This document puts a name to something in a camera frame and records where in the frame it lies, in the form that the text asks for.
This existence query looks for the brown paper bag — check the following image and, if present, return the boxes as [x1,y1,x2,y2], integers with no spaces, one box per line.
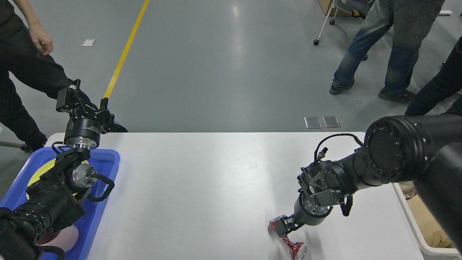
[406,195,454,248]

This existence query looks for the beige plastic bin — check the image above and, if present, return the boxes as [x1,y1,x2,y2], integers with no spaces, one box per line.
[393,184,461,260]

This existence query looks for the metal floor plates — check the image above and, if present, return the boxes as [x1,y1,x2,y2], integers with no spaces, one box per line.
[304,116,341,129]

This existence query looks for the white rolling chair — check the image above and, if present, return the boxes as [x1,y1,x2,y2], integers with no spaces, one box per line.
[313,0,375,46]

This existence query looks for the person in black trousers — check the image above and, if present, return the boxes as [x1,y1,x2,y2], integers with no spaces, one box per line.
[405,37,462,116]

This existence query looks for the person at left edge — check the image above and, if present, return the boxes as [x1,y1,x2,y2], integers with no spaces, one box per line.
[0,0,74,152]

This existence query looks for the crushed red can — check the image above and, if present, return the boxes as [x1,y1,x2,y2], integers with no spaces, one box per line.
[269,218,307,260]

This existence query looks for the blue plastic tray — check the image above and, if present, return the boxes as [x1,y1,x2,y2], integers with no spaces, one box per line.
[0,147,120,260]

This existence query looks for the yellow plate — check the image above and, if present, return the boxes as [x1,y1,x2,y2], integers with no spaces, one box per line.
[26,159,97,195]

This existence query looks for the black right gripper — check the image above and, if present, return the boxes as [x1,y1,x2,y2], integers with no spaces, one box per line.
[275,191,333,238]

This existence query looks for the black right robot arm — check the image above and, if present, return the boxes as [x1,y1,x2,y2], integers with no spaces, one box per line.
[270,112,462,259]

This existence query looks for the person in blue jeans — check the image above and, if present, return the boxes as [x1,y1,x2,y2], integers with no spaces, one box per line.
[329,0,446,104]

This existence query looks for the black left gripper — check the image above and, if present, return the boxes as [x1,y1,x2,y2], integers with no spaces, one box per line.
[56,79,115,150]

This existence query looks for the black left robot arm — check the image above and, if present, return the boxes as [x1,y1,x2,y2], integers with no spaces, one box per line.
[0,79,114,260]

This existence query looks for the pink mug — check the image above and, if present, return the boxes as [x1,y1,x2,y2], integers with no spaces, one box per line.
[35,225,79,253]

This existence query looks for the foil tray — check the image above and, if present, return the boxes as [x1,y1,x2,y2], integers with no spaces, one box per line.
[398,181,417,200]

